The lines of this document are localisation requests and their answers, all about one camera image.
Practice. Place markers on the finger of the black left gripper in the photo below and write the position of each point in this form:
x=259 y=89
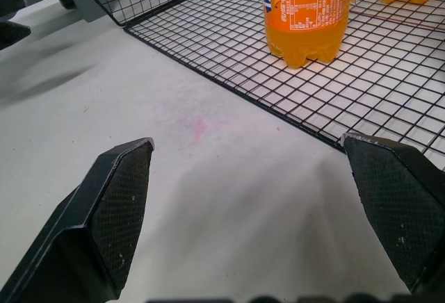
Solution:
x=12 y=35
x=10 y=6

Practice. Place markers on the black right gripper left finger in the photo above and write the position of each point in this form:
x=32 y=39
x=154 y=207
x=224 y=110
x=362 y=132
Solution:
x=87 y=233

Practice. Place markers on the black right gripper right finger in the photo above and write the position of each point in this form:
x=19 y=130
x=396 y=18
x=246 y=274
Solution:
x=400 y=212

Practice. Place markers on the orange soda bottle with label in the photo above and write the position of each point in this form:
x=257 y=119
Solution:
x=306 y=7

